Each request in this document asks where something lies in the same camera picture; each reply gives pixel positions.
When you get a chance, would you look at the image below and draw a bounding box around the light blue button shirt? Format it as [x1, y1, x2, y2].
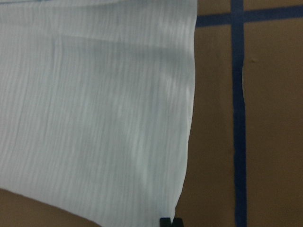
[0, 0, 197, 227]

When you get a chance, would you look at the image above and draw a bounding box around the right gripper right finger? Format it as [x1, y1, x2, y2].
[172, 218, 183, 227]

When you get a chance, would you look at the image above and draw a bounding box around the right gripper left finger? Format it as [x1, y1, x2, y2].
[159, 218, 171, 227]

